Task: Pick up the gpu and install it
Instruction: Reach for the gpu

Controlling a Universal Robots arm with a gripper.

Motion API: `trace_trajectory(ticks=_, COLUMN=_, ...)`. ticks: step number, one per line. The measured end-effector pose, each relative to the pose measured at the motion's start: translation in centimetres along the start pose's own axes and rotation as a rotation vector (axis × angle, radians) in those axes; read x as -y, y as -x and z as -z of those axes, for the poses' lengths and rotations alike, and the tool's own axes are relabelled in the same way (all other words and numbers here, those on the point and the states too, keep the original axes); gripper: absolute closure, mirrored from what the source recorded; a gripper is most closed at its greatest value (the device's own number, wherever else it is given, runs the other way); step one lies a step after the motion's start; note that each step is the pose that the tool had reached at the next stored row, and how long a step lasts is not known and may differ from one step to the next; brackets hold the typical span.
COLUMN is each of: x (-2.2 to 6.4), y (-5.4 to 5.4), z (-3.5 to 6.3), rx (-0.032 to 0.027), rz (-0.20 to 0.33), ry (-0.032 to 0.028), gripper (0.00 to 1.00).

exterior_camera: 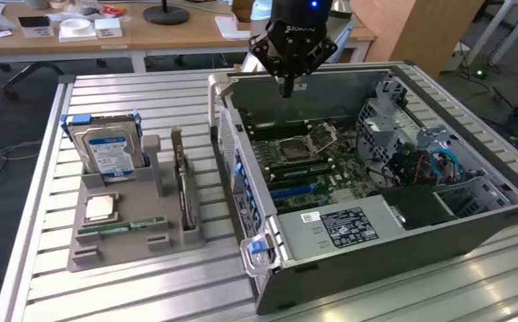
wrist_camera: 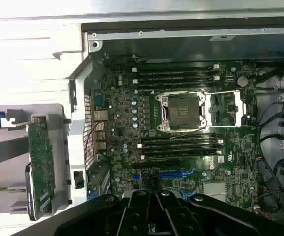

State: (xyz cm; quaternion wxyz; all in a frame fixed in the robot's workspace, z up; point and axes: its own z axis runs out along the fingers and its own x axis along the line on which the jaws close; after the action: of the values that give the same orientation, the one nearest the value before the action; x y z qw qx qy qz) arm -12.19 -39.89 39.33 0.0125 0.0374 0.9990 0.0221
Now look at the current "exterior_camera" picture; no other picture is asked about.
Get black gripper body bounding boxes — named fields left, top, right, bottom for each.
left=266, top=0, right=332, bottom=78

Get graphics card with metal bracket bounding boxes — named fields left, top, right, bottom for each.
left=171, top=126, right=198, bottom=233

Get white papers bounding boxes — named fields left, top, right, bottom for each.
left=215, top=15, right=252, bottom=41

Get cardboard box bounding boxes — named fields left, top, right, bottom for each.
left=232, top=0, right=254, bottom=23

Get metal socket cover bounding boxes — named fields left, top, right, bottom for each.
left=306, top=121, right=339, bottom=157

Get wooden cabinet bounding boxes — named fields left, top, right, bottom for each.
left=343, top=0, right=487, bottom=76

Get RAM slot white clips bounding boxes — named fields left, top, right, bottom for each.
left=252, top=128, right=310, bottom=136

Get black lamp base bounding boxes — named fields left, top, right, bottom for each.
left=142, top=0, right=190, bottom=25

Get metal drive cage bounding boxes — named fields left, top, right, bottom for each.
left=355, top=70, right=427, bottom=175

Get CPU socket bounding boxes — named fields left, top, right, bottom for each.
left=276, top=137, right=320, bottom=166

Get green motherboard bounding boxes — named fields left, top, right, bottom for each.
left=240, top=110, right=386, bottom=209

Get white box with label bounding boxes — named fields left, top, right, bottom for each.
left=94, top=18, right=124, bottom=40

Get green RAM stick white label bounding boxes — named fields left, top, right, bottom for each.
left=267, top=162, right=334, bottom=179

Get black expansion slot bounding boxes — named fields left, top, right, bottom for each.
left=268, top=180, right=322, bottom=191

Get blue expansion slot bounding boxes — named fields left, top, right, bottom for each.
left=270, top=185, right=318, bottom=199

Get white tape roll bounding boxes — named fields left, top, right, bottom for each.
left=59, top=18, right=91, bottom=34

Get hard disk in blue carrier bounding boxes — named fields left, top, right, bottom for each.
left=60, top=110, right=146, bottom=184

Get white box black lid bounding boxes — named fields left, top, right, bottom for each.
left=18, top=15, right=55, bottom=38

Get grey parts rack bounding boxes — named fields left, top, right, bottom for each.
left=64, top=133, right=206, bottom=273

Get black chair base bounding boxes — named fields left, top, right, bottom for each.
left=2, top=59, right=108, bottom=100

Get grey power supply unit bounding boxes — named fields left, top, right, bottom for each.
left=266, top=196, right=407, bottom=262

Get metal disk bay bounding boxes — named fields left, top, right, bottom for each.
left=432, top=174, right=518, bottom=219

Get blue case latch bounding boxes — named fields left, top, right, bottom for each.
left=248, top=239, right=266, bottom=260

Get CPU chip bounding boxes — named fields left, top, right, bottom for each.
left=83, top=195, right=116, bottom=221

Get open dark PC case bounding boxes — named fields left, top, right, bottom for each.
left=208, top=60, right=518, bottom=316

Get red wire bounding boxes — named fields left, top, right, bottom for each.
left=412, top=154, right=427, bottom=184

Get blue wire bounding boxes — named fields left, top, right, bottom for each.
left=432, top=147, right=466, bottom=184

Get grey floor cable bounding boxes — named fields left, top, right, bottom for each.
left=0, top=140, right=42, bottom=162

